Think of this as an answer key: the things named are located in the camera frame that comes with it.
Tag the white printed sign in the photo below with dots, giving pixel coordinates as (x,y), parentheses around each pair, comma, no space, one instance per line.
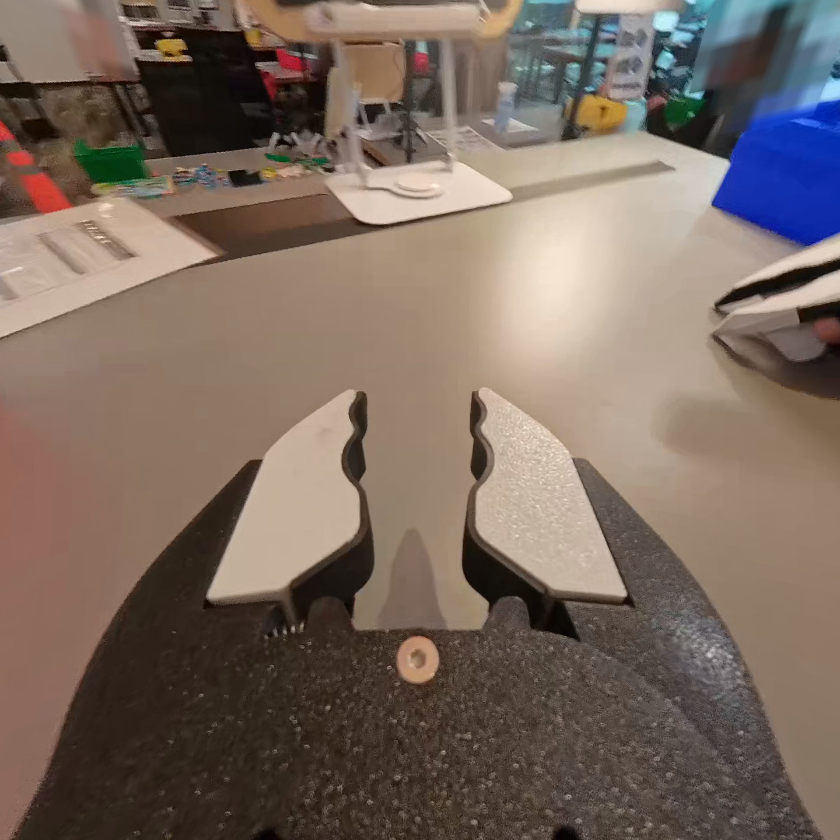
(627,59)

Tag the orange striped cone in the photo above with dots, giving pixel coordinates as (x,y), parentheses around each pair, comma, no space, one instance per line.
(33,177)

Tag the blue plastic bin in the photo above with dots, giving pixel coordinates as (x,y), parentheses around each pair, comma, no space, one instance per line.
(787,170)

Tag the person's right hand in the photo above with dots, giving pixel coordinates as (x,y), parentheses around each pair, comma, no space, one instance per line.
(832,331)

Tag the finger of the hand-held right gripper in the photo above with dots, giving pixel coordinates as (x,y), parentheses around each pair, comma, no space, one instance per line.
(800,266)
(768,321)

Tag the green bin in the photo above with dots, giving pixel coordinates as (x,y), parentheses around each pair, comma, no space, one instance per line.
(111,164)

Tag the white printed paper sheet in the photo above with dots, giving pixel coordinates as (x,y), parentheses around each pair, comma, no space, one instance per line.
(131,262)

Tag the pile of colourful small parts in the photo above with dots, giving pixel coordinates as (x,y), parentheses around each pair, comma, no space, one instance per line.
(197,176)

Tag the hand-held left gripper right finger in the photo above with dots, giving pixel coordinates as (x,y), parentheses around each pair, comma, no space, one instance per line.
(538,512)

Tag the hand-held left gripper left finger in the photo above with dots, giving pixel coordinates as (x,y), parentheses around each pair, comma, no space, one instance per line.
(295,512)

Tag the black cabinet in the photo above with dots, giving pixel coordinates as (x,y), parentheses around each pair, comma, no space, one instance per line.
(203,98)

